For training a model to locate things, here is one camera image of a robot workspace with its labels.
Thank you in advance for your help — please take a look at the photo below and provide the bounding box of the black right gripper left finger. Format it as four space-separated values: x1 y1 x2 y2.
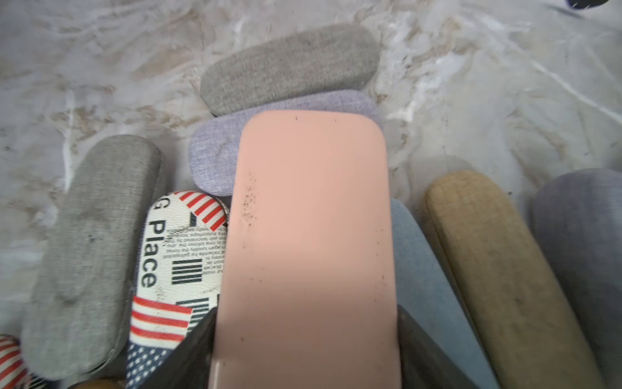
139 308 217 389

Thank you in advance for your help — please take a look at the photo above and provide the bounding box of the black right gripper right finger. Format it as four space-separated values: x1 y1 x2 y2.
398 305 477 389

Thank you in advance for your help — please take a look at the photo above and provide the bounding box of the blue fabric glasses case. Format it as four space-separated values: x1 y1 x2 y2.
390 199 499 388

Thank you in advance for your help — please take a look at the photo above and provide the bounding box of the tan fabric glasses case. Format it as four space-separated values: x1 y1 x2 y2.
424 170 604 388

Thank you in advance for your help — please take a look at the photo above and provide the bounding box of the dark grey fabric glasses case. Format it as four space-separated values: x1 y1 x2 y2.
21 135 165 381

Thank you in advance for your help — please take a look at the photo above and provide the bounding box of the long pink hard glasses case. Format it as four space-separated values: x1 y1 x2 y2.
209 110 402 388

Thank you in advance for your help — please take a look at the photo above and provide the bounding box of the newspaper flag glasses case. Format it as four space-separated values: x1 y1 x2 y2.
0 335 48 389

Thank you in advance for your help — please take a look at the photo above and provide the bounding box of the newspaper print glasses case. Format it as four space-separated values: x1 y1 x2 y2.
126 191 228 388

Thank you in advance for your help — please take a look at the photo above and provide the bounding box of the long lilac fabric glasses case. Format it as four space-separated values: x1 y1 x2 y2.
189 90 383 196

